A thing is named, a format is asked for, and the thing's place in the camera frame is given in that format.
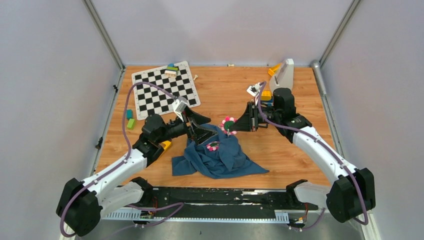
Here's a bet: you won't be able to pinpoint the white slotted cable duct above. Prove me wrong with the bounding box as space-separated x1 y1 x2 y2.
103 208 290 224

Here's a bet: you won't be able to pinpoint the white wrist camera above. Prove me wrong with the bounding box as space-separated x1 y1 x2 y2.
171 96 188 123
246 82 263 98

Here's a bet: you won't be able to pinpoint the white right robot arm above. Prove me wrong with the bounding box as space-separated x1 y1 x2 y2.
228 82 376 225

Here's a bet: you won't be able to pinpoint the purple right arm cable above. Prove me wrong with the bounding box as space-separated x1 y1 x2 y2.
257 81 370 232

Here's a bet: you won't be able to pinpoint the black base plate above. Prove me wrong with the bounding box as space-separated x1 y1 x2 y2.
134 187 318 218

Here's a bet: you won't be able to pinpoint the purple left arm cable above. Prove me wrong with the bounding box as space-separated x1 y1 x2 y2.
59 81 186 238

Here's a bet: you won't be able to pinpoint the teal toy block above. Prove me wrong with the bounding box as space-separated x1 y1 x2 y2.
125 109 133 120

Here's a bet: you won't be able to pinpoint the yellow plastic frame toy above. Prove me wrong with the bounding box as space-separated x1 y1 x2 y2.
160 140 172 152

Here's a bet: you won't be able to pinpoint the white wedge stand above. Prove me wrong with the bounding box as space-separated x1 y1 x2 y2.
269 58 295 94

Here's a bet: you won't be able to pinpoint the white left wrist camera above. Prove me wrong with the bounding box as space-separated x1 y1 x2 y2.
171 96 188 123

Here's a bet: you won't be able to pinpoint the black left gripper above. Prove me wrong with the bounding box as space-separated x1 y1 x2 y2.
156 105 218 145

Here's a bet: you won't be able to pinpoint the pink white flower brooch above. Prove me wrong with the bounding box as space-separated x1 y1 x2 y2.
218 116 237 136

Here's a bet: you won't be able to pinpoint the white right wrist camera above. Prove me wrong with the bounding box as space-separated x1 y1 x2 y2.
246 82 263 98

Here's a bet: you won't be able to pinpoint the stacked toy bricks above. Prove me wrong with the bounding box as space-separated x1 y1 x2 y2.
164 63 179 78

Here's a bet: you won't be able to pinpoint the colourful toy car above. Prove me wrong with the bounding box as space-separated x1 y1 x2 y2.
260 90 274 106

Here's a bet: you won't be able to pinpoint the black white checkerboard mat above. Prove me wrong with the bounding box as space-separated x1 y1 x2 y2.
131 60 202 121

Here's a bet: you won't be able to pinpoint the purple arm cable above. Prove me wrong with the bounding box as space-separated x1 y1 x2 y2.
59 81 186 238
257 81 370 232

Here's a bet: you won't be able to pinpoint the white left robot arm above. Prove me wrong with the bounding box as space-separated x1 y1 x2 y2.
56 106 218 238

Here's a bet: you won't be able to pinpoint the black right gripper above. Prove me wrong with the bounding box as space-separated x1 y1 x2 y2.
229 101 281 132

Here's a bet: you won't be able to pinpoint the blue garment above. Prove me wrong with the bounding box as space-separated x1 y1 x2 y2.
171 124 269 179

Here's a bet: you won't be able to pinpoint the green toy block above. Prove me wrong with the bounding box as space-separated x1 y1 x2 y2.
126 118 137 130

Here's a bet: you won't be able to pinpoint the orange toy piece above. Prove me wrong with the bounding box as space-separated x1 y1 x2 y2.
267 62 282 77

